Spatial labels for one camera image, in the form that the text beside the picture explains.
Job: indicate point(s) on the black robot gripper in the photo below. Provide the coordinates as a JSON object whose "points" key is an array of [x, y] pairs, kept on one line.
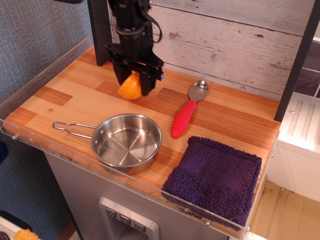
{"points": [[135, 53]]}

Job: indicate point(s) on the orange toy fruit half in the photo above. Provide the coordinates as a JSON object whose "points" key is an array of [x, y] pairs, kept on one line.
{"points": [[131, 87]]}

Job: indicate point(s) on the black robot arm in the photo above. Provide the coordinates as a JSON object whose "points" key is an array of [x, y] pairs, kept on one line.
{"points": [[133, 14]]}

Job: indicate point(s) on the orange object bottom left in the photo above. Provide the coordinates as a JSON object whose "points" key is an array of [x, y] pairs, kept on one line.
{"points": [[25, 234]]}

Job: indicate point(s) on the small steel saucepan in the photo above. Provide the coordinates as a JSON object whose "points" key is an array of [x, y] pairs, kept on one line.
{"points": [[128, 142]]}

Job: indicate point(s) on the grey toy fridge cabinet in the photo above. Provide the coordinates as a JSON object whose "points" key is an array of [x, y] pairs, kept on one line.
{"points": [[82, 186]]}

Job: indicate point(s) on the purple folded towel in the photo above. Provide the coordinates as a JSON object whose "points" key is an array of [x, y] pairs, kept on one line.
{"points": [[215, 177]]}

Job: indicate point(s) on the silver dispenser panel with buttons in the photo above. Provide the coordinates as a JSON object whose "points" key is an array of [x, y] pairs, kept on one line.
{"points": [[122, 223]]}

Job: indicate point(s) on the white toy sink unit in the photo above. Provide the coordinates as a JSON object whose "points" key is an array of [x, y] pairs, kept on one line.
{"points": [[295, 163]]}

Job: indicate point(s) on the dark wooden post left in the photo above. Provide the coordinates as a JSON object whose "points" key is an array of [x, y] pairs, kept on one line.
{"points": [[101, 29]]}

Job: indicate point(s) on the dark wooden post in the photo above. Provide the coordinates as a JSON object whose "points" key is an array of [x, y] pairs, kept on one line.
{"points": [[101, 29], [301, 55]]}

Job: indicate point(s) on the red handled metal spoon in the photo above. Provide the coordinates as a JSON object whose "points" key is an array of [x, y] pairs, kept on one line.
{"points": [[197, 92]]}

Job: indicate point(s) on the clear acrylic guard rail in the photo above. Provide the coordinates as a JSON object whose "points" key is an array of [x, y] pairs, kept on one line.
{"points": [[252, 134]]}

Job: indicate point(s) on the dark wooden post right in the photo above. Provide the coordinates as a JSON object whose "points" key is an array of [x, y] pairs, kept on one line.
{"points": [[301, 55]]}

